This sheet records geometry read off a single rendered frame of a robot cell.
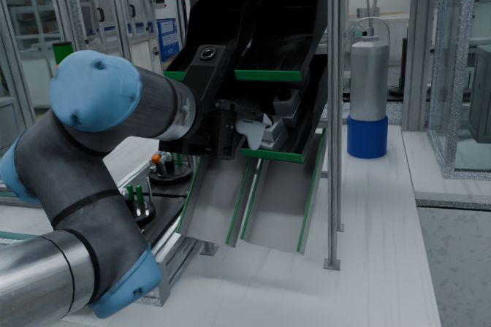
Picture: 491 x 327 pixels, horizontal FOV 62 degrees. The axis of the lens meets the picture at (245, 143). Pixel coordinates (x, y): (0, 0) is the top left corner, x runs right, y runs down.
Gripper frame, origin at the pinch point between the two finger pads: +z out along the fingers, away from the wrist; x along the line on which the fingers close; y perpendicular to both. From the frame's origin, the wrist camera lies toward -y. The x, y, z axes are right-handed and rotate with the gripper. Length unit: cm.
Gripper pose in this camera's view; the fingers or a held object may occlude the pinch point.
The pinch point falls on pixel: (243, 117)
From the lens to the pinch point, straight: 69.1
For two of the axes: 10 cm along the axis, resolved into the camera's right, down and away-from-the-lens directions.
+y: -1.2, 9.9, -0.4
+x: 9.0, 0.9, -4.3
